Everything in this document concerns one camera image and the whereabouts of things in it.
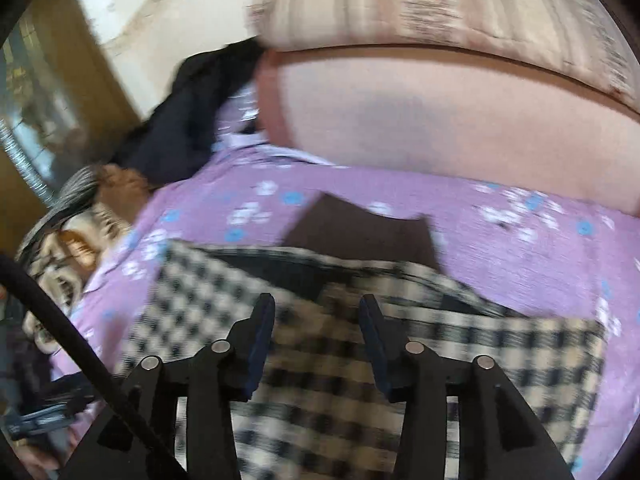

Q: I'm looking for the black cream plaid jacket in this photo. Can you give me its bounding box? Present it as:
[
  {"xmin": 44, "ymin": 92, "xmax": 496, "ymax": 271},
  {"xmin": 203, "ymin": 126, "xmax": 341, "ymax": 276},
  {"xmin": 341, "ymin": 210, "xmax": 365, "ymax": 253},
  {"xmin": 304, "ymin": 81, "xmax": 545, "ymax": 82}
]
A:
[{"xmin": 116, "ymin": 220, "xmax": 606, "ymax": 479}]

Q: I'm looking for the tan striped fuzzy garment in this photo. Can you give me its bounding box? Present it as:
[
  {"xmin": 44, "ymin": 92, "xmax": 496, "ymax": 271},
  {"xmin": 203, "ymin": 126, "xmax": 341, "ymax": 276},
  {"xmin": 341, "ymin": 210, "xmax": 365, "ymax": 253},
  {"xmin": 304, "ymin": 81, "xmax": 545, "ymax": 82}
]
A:
[{"xmin": 19, "ymin": 206, "xmax": 134, "ymax": 356}]

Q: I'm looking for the purple floral bed sheet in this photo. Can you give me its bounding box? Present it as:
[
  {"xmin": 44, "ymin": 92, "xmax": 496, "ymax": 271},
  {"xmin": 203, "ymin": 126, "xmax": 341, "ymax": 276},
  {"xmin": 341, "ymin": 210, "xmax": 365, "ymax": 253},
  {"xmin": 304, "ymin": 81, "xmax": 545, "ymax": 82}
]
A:
[{"xmin": 70, "ymin": 86, "xmax": 639, "ymax": 479}]

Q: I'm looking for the brown fuzzy garment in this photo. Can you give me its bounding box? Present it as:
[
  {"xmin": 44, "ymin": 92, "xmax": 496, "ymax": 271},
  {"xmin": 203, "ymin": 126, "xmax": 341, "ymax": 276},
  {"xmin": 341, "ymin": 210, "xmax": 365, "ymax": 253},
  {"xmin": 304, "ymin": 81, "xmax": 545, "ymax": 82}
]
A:
[{"xmin": 96, "ymin": 165, "xmax": 152, "ymax": 226}]

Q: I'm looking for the grey knitted garment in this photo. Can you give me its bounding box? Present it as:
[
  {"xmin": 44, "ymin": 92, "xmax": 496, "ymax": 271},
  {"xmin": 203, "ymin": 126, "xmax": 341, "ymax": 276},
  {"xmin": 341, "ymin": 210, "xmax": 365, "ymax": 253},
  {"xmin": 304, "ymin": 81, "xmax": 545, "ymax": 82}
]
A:
[{"xmin": 15, "ymin": 165, "xmax": 100, "ymax": 264}]

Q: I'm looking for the dark navy garment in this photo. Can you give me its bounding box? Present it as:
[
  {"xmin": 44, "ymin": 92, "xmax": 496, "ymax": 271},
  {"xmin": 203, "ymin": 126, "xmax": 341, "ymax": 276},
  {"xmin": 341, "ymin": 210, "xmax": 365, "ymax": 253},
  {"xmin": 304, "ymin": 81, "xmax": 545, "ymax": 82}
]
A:
[{"xmin": 111, "ymin": 38, "xmax": 265, "ymax": 186}]

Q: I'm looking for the beige striped pillow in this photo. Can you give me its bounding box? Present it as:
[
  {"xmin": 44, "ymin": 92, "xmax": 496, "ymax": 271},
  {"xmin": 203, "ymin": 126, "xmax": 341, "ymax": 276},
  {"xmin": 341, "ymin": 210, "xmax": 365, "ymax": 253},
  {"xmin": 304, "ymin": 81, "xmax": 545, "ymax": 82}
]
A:
[{"xmin": 247, "ymin": 0, "xmax": 639, "ymax": 110}]

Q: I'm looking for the black cable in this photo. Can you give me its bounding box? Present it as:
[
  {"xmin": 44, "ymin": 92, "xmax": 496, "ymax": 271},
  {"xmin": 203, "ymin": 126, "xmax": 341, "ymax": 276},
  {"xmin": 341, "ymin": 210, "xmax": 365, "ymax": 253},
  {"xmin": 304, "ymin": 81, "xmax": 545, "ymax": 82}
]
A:
[{"xmin": 0, "ymin": 253, "xmax": 172, "ymax": 461}]

